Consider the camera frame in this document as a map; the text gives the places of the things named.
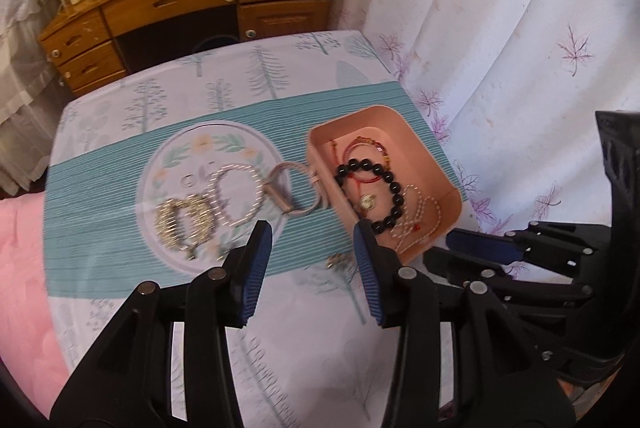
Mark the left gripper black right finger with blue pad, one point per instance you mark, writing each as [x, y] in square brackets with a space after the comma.
[462, 359]

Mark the white floral curtain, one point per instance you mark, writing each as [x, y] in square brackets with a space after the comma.
[510, 89]

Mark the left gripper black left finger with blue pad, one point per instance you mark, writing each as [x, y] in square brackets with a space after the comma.
[124, 378]

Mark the pink quilt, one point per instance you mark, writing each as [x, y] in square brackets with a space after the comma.
[29, 346]

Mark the pink smart watch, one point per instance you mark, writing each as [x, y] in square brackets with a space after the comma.
[296, 189]

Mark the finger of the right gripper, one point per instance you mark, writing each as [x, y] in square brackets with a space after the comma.
[474, 256]
[575, 250]

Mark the pink drawer box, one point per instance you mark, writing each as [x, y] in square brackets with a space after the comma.
[375, 150]

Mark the gold coin pendant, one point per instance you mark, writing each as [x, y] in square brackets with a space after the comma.
[367, 201]

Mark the wooden desk with drawers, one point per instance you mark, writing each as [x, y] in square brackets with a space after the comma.
[100, 41]

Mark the tree print tablecloth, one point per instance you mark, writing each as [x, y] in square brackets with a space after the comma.
[311, 356]

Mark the cream lace cover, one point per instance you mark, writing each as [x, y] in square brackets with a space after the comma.
[33, 94]

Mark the gold flower earring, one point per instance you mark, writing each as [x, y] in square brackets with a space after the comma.
[339, 261]

